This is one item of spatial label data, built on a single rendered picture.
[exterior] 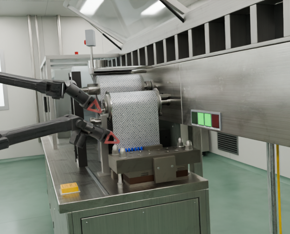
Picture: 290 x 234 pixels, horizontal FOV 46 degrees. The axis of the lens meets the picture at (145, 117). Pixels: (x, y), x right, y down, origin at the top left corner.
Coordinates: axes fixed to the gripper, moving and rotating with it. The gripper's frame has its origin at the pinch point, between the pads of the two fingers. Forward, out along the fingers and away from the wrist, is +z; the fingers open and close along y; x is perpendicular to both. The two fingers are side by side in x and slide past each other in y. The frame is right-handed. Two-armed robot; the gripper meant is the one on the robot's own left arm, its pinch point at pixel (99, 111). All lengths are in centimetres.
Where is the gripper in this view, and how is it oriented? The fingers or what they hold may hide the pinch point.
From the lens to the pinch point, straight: 170.9
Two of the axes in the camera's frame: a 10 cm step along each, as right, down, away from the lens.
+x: 5.8, -8.0, 1.2
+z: 7.1, 5.8, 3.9
